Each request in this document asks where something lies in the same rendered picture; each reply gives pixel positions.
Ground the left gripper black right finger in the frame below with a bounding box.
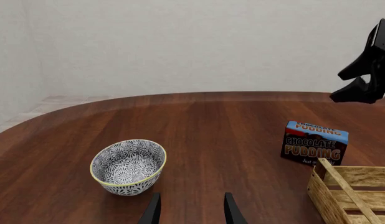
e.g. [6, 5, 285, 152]
[224, 192, 250, 224]

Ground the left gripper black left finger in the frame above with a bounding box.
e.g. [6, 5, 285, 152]
[137, 192, 162, 224]

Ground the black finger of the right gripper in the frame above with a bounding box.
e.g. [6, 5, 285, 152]
[337, 45, 384, 82]
[330, 52, 385, 105]

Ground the chocolate pudding box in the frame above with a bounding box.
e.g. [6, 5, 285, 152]
[280, 119, 349, 167]

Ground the wooden slat tray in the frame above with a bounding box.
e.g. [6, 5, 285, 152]
[307, 157, 385, 224]

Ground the black white patterned bowl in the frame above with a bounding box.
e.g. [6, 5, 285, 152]
[90, 139, 167, 197]

